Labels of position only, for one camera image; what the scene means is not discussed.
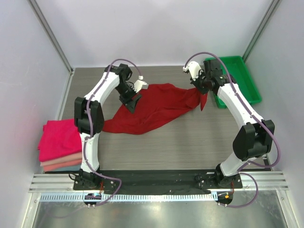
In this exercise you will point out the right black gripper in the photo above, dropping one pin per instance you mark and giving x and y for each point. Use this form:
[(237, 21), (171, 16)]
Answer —
[(199, 83)]

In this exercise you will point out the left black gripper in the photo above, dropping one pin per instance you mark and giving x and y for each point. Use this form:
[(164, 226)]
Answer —
[(130, 105)]

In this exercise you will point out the dark red t shirt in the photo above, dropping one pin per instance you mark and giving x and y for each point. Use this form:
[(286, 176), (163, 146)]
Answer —
[(159, 105)]

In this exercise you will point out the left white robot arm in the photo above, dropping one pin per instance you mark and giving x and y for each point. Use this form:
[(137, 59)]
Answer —
[(89, 118)]

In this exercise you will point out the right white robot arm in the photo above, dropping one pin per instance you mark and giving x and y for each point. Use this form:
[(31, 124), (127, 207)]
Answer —
[(254, 138)]

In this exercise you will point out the green plastic tray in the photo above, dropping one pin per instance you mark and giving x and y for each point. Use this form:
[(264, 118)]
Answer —
[(239, 74)]

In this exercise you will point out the folded magenta t shirt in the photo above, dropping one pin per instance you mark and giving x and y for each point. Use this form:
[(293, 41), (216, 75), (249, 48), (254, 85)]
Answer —
[(60, 138)]

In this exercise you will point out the folded salmon t shirt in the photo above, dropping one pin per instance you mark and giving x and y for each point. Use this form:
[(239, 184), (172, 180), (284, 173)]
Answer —
[(61, 165)]

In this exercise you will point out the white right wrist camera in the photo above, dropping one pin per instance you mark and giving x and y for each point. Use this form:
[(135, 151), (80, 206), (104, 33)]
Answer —
[(194, 69)]

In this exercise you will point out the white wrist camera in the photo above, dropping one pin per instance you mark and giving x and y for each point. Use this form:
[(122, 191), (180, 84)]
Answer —
[(194, 69), (140, 84)]

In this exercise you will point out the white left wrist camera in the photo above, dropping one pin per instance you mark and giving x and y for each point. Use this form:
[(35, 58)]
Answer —
[(140, 84)]

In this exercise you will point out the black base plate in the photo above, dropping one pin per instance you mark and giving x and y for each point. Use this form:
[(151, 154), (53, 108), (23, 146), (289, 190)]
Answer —
[(171, 182)]

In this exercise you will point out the slotted cable duct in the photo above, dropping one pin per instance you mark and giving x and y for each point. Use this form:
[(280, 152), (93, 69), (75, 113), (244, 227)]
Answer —
[(94, 197)]

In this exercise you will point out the right aluminium corner post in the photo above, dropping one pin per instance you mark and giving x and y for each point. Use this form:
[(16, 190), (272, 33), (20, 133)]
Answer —
[(270, 11)]

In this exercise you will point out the aluminium corner post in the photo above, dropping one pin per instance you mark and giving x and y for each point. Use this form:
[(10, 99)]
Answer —
[(51, 36), (270, 11)]

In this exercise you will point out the left aluminium corner post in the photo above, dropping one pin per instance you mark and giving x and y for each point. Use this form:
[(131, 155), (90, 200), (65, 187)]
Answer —
[(51, 36)]

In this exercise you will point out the aluminium rail beam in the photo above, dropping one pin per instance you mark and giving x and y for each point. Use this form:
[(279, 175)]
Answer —
[(264, 180)]

